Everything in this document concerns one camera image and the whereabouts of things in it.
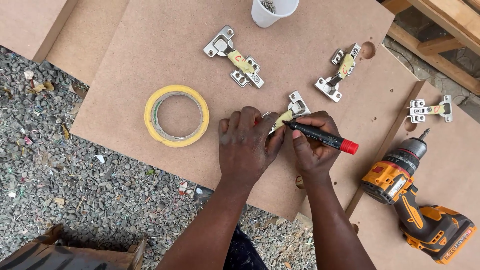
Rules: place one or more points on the white plastic cup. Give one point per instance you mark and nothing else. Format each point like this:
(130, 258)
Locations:
(266, 18)

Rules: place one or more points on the black marker with red cap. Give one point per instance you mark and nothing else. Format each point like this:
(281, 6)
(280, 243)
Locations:
(326, 138)

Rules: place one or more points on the person's left hand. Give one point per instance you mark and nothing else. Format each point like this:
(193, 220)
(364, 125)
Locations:
(243, 150)

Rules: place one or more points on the brown fibreboard panel with holes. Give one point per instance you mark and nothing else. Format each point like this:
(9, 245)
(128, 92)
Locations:
(382, 93)

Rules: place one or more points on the metal cabinet hinge with tape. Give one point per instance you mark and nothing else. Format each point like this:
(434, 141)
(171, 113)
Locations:
(422, 110)
(298, 108)
(240, 62)
(339, 73)

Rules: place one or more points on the large brown fibreboard panel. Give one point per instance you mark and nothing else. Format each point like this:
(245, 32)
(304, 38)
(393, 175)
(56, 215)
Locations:
(168, 48)

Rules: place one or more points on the person's dark trousers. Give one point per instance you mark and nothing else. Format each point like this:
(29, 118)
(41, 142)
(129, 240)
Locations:
(247, 251)

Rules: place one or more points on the person's right hand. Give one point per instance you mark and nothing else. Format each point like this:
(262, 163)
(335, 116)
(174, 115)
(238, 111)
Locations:
(315, 155)

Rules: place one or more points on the yellow masking tape roll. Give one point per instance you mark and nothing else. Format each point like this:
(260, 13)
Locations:
(152, 120)

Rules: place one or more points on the heap of metal screws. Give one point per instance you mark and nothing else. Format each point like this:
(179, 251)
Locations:
(268, 5)

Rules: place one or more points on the wooden pallet frame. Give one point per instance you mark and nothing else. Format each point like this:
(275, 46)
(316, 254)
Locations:
(442, 45)

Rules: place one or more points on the person's dark shoe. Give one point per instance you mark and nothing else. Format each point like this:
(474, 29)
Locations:
(202, 195)

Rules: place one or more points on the dark wooden stool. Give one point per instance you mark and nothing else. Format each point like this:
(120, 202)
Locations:
(56, 257)

